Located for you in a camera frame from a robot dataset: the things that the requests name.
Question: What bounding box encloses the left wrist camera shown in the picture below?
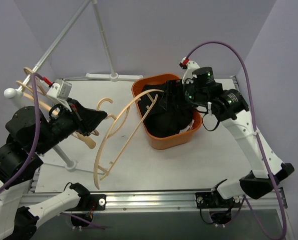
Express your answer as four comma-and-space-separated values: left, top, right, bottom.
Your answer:
46, 79, 72, 112

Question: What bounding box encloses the orange plastic basket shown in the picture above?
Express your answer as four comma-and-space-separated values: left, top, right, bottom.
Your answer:
131, 73, 202, 150

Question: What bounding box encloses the aluminium mounting rail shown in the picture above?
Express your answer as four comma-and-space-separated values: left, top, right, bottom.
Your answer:
19, 190, 279, 213

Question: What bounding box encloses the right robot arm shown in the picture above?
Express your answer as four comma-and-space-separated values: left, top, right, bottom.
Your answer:
163, 66, 294, 207

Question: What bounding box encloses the wooden hanger for denim skirt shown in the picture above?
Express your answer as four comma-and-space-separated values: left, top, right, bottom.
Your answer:
24, 93, 96, 149

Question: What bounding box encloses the wooden hanger for black skirt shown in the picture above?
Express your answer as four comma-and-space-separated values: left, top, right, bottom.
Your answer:
93, 89, 163, 190

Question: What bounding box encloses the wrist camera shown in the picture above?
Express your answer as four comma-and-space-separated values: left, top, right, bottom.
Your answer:
179, 57, 200, 84
46, 79, 72, 112

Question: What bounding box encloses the white pleated skirt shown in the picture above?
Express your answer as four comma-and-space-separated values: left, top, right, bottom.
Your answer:
179, 120, 195, 134

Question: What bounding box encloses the white metal clothes rack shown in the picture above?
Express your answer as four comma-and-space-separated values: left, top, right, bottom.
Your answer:
3, 0, 144, 171

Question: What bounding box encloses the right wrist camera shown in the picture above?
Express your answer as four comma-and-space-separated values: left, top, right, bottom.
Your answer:
179, 57, 200, 84

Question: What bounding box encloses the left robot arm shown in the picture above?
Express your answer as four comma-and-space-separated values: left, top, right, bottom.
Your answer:
0, 98, 107, 240

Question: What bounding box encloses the black skirt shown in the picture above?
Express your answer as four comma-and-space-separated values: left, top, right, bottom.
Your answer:
142, 84, 194, 138

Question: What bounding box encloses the wooden hanger for white skirt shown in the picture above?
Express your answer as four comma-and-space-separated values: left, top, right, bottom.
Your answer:
15, 66, 99, 137

